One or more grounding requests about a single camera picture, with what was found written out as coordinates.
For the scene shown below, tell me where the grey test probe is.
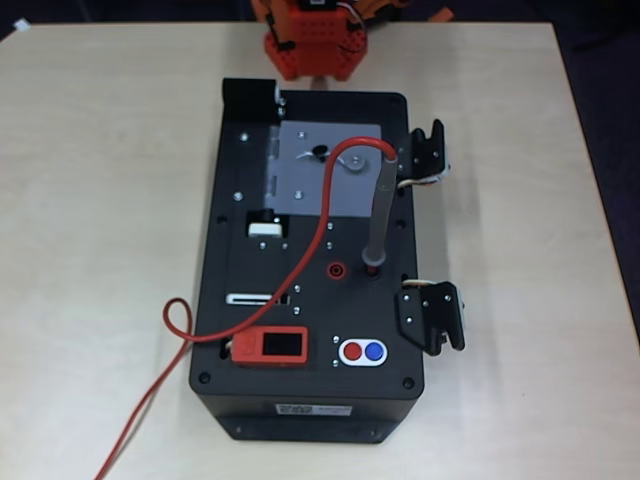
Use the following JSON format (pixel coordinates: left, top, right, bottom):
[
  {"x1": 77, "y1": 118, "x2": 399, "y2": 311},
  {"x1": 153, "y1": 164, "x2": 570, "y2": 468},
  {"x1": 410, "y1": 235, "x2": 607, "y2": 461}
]
[{"x1": 361, "y1": 152, "x2": 401, "y2": 275}]

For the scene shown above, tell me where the white slider block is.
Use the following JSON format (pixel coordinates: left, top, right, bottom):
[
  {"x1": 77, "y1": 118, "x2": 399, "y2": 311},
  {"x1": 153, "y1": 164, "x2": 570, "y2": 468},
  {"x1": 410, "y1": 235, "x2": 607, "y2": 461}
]
[{"x1": 247, "y1": 222, "x2": 284, "y2": 239}]

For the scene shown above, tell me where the grey hinged door panel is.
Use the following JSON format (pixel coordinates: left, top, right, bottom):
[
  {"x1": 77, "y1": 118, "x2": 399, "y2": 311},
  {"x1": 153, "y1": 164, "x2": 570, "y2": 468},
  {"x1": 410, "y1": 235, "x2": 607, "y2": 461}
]
[{"x1": 268, "y1": 119, "x2": 385, "y2": 220}]

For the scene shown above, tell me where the black cable clip bracket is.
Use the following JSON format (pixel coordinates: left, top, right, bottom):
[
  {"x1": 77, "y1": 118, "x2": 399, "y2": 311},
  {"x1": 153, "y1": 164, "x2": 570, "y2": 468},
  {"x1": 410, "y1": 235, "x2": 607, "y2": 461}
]
[
  {"x1": 394, "y1": 280, "x2": 467, "y2": 357},
  {"x1": 394, "y1": 118, "x2": 454, "y2": 190}
]

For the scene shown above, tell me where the red display module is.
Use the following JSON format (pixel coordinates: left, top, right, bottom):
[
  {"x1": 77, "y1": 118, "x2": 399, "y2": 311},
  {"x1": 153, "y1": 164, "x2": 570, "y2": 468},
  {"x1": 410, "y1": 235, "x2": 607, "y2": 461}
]
[{"x1": 229, "y1": 326, "x2": 310, "y2": 369}]

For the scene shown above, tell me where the black corner housing block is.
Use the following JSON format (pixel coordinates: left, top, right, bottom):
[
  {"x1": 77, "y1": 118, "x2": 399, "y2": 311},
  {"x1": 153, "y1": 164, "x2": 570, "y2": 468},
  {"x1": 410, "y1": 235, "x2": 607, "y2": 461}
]
[{"x1": 222, "y1": 77, "x2": 281, "y2": 121}]

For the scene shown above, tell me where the red cable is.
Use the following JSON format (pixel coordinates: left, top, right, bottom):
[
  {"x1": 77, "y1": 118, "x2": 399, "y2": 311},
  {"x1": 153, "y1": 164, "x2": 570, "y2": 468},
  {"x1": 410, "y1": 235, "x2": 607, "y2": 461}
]
[{"x1": 93, "y1": 137, "x2": 399, "y2": 480}]

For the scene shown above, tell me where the white button housing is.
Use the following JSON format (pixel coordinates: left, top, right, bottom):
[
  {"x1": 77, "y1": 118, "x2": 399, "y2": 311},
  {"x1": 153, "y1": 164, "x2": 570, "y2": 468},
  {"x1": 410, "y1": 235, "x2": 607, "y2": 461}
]
[{"x1": 338, "y1": 338, "x2": 389, "y2": 366}]

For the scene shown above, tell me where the white slider rail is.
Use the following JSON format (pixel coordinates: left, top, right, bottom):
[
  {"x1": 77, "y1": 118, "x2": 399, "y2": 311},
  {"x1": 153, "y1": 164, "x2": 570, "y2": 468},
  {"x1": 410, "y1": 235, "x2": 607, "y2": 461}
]
[{"x1": 224, "y1": 292, "x2": 291, "y2": 307}]

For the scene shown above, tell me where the white label sticker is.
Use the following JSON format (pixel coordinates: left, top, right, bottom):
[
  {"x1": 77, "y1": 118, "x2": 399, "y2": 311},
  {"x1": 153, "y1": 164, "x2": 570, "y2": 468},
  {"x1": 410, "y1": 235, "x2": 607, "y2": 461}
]
[{"x1": 275, "y1": 403, "x2": 354, "y2": 417}]

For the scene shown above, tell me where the black task box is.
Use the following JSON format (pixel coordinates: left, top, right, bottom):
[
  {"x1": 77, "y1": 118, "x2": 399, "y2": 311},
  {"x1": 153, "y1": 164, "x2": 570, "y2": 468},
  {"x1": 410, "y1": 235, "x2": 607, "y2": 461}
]
[{"x1": 188, "y1": 77, "x2": 426, "y2": 444}]

